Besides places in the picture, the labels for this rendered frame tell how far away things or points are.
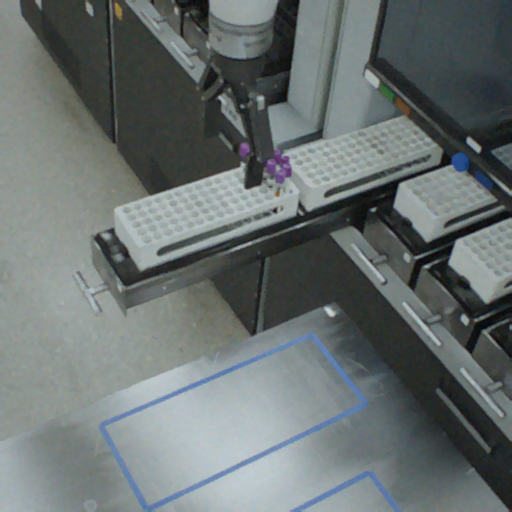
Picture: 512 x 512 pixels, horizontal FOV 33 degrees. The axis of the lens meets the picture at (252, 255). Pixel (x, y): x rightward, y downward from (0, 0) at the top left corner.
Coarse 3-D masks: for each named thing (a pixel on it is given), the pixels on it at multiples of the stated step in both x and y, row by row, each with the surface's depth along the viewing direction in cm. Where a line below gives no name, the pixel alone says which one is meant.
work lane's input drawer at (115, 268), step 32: (448, 160) 161; (384, 192) 155; (288, 224) 147; (320, 224) 150; (352, 224) 155; (96, 256) 143; (128, 256) 138; (192, 256) 139; (224, 256) 142; (256, 256) 147; (96, 288) 141; (128, 288) 135; (160, 288) 139
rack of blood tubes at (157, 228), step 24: (240, 168) 147; (168, 192) 142; (192, 192) 142; (216, 192) 144; (240, 192) 145; (264, 192) 145; (120, 216) 137; (144, 216) 139; (168, 216) 140; (192, 216) 140; (216, 216) 140; (240, 216) 140; (264, 216) 145; (144, 240) 135; (168, 240) 135; (192, 240) 143; (216, 240) 141; (144, 264) 136
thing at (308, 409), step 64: (320, 320) 131; (192, 384) 121; (256, 384) 122; (320, 384) 123; (384, 384) 124; (0, 448) 112; (64, 448) 113; (128, 448) 114; (192, 448) 114; (256, 448) 115; (320, 448) 116; (384, 448) 116; (448, 448) 117
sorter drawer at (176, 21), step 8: (160, 0) 201; (168, 0) 197; (176, 0) 195; (184, 0) 194; (192, 0) 194; (200, 0) 196; (160, 8) 202; (168, 8) 198; (176, 8) 195; (184, 8) 194; (192, 8) 195; (200, 8) 196; (144, 16) 201; (168, 16) 200; (176, 16) 196; (152, 24) 198; (176, 24) 197; (160, 32) 197; (176, 32) 199
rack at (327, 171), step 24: (408, 120) 162; (336, 144) 156; (360, 144) 156; (384, 144) 156; (408, 144) 156; (432, 144) 156; (312, 168) 150; (336, 168) 151; (360, 168) 152; (384, 168) 152; (408, 168) 158; (312, 192) 146; (336, 192) 154
